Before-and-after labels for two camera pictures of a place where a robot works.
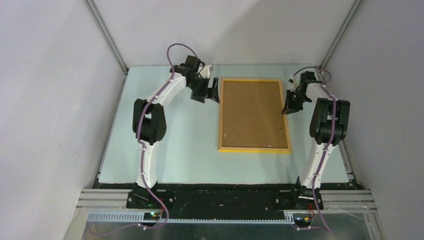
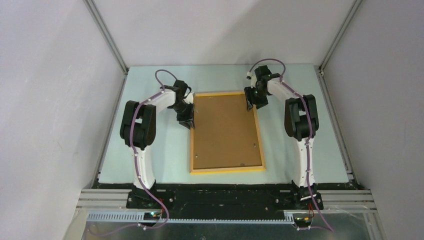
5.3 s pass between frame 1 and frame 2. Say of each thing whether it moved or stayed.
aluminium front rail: stayed
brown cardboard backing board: moved
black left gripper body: moved
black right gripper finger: moved
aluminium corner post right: stayed
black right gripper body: moved
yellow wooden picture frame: moved
